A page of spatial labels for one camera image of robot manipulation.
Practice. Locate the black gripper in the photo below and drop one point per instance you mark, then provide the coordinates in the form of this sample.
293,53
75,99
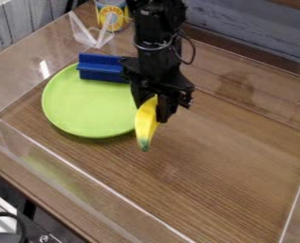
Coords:
154,74

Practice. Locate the yellow toy banana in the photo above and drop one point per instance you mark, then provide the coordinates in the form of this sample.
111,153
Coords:
146,123

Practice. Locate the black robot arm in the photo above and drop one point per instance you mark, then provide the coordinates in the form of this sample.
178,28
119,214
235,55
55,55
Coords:
158,19

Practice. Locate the green round plate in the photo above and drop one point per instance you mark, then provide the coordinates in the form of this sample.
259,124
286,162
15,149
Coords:
86,108

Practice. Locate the blue plastic block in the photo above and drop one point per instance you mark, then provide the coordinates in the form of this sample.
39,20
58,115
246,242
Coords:
100,67

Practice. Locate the yellow printed tin can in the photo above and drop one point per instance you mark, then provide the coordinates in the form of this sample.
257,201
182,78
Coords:
114,11

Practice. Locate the black device with knob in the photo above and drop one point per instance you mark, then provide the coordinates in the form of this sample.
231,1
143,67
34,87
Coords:
40,233

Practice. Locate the clear acrylic enclosure wall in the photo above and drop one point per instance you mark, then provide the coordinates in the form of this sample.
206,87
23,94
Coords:
218,179

